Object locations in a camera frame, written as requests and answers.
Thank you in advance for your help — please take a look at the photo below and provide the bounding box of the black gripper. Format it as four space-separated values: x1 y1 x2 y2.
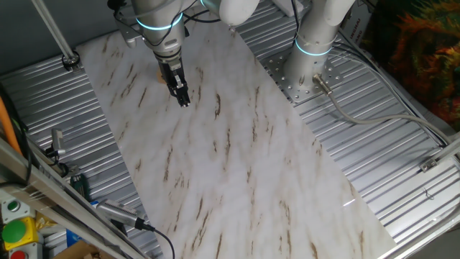
157 53 192 108

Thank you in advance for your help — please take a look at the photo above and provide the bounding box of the white marble pattern mat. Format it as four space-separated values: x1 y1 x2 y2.
74 0 397 259

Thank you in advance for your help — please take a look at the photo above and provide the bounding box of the black pole foot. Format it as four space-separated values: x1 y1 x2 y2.
61 50 82 72

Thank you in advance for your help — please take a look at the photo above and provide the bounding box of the white power strip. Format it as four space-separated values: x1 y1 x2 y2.
271 0 305 18

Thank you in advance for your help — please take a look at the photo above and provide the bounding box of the green hex key set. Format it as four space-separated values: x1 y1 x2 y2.
70 173 91 202

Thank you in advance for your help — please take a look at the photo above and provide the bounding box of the blue tissue pack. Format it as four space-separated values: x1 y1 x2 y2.
66 228 86 249

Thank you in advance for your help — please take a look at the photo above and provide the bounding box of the white box red print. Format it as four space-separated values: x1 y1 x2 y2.
339 0 377 42

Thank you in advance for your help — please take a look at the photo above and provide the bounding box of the brown cardboard box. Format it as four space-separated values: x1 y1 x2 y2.
53 240 116 259

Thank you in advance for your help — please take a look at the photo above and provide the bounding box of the white box small green button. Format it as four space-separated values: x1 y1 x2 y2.
0 196 37 224

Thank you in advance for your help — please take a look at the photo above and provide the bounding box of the yellow box green push button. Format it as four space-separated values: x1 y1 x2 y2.
1 217 40 252

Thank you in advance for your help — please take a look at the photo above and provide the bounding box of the grey box red button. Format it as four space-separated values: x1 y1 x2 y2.
6 242 44 259

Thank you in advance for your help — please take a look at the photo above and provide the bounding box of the colourful orange green cloth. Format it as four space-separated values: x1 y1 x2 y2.
359 0 460 132

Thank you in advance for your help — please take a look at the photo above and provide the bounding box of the short aluminium profile bar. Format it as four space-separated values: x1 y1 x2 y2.
429 131 460 165

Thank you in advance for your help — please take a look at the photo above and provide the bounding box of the silver wrist bracket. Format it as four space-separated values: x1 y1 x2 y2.
118 23 141 50

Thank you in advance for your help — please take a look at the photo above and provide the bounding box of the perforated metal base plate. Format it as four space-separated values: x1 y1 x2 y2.
259 45 346 106

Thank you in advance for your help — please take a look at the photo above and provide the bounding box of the small silver camera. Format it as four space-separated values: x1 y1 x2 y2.
50 128 68 158

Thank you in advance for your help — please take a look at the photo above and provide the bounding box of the silver ribbed camera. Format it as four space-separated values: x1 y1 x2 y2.
95 199 147 231

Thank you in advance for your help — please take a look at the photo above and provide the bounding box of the metal camera mount clamp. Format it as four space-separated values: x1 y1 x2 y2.
45 147 79 178

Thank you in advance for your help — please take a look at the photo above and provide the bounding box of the black camera cable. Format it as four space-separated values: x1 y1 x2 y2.
134 217 176 259

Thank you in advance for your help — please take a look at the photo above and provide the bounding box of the aluminium frame pole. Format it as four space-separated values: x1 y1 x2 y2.
30 0 76 60

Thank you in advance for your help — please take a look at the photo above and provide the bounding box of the aluminium frame beam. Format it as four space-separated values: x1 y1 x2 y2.
0 138 148 259

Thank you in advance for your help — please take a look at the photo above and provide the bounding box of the orange cable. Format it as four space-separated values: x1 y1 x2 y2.
0 96 23 155

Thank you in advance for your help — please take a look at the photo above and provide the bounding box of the grey cable with metal plug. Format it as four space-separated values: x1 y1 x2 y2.
311 73 454 145

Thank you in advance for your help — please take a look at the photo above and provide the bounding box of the small metal corner bracket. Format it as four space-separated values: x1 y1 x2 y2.
419 158 439 173

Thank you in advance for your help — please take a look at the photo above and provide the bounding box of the aluminium table edge rail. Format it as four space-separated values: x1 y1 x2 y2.
377 208 460 259

